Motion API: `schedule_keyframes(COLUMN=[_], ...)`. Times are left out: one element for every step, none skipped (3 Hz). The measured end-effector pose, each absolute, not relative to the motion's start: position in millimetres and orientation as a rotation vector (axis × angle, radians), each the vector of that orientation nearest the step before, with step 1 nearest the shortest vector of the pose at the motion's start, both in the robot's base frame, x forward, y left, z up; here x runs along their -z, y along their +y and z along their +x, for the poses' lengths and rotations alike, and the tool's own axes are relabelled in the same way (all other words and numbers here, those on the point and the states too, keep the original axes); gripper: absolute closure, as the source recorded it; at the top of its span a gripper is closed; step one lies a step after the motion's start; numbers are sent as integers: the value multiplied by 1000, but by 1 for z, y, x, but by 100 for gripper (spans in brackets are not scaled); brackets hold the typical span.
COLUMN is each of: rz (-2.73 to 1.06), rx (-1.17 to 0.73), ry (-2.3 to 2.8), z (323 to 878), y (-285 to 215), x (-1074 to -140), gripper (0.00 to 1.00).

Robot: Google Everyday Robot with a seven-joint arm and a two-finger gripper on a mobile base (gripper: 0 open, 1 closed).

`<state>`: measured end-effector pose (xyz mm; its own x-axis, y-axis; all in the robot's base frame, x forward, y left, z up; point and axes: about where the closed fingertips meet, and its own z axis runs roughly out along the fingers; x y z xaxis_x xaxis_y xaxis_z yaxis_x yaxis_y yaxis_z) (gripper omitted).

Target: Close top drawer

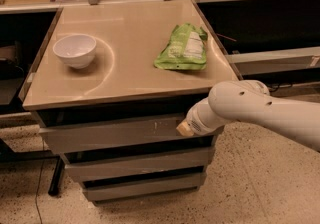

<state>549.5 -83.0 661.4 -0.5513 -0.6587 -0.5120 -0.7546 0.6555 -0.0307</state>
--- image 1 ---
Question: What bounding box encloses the white ceramic bowl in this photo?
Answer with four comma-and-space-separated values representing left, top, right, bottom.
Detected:
53, 34, 97, 69

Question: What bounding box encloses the grey metal rail beam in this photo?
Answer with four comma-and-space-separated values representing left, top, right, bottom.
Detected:
226, 47, 320, 75

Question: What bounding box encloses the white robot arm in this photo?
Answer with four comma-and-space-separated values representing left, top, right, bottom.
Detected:
177, 80, 320, 151

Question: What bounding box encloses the grey middle drawer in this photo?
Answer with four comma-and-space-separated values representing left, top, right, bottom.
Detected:
66, 146, 214, 182

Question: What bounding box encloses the black floor cable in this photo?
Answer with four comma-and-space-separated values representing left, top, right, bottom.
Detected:
34, 141, 46, 224

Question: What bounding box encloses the beige top drawer cabinet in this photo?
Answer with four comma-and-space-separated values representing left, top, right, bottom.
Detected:
23, 0, 236, 190

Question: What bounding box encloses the grey bottom drawer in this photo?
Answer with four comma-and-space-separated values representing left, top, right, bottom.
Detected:
83, 172, 206, 201

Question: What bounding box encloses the grey top drawer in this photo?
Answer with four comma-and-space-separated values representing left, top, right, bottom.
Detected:
38, 112, 224, 155

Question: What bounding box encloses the grey drawer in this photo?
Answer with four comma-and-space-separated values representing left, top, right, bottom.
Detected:
66, 146, 214, 182
83, 172, 206, 201
38, 112, 224, 155

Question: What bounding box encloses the green snack bag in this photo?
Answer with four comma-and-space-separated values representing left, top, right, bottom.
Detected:
154, 23, 208, 71

